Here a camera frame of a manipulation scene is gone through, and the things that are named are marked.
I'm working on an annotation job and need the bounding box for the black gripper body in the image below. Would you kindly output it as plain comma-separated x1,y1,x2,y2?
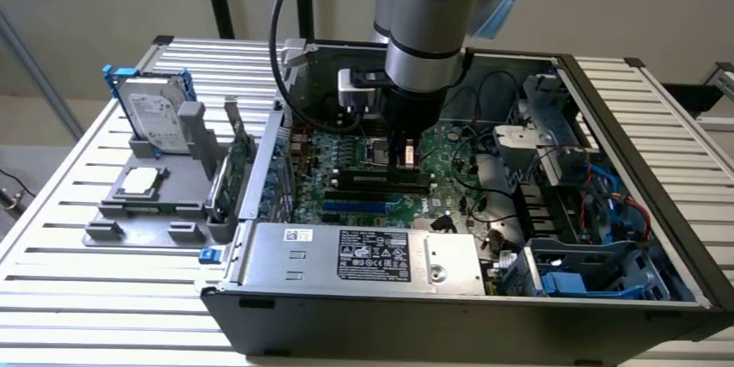
380,85,445,139

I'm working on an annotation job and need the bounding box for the black RAM slot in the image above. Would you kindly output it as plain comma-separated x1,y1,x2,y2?
329,180,435,196

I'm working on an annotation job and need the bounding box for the black expansion slot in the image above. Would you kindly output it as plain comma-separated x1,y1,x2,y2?
323,189,404,205

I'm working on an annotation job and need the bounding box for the blue expansion slot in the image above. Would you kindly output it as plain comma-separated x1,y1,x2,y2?
321,199,404,215

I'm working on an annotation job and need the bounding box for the CPU socket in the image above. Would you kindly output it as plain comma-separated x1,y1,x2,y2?
355,137,397,167

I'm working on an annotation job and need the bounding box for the green motherboard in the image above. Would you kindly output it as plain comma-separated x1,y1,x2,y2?
260,119,501,240

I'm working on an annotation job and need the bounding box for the silver metal disk bay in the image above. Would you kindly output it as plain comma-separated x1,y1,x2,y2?
517,73,604,184

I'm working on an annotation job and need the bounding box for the black power supply label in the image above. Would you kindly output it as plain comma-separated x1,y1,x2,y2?
336,229,412,282

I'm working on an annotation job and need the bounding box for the green graphics card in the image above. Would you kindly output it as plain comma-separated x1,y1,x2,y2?
206,95,257,220

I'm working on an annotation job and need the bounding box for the silver power supply unit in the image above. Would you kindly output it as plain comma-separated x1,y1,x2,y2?
237,223,489,287

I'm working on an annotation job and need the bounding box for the grey plastic parts rack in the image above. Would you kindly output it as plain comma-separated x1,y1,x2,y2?
81,102,240,250

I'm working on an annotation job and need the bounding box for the black open PC case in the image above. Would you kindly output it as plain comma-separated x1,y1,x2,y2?
193,38,734,358

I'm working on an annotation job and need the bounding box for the disk bay with blue latch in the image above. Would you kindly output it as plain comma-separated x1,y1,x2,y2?
523,236,687,300

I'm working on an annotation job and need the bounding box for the silver hard disk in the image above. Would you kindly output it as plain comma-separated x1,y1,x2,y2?
121,78,193,156

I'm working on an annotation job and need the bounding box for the silver CPU chip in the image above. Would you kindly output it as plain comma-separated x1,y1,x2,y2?
121,166,164,194

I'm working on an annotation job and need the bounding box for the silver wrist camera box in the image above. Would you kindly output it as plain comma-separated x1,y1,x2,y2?
336,66,387,109

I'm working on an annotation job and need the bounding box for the thin black wire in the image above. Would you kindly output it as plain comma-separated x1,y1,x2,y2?
472,69,521,128

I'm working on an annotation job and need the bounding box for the silver metal bracket box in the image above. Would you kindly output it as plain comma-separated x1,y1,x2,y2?
492,124,543,157

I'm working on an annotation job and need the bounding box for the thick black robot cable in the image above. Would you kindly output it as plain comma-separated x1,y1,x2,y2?
266,0,371,134

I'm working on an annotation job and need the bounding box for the blue wire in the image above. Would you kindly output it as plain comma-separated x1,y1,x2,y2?
576,159,654,253

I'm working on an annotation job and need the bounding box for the red wire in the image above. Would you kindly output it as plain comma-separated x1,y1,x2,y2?
613,193,654,242

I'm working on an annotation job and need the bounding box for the aluminium frame side table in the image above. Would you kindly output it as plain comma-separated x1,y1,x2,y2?
658,61,734,132

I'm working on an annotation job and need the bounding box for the blue hard disk bracket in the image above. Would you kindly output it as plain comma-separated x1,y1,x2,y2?
101,64,200,158

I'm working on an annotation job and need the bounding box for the grey metal frame post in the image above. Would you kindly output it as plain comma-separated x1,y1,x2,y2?
0,9,85,141

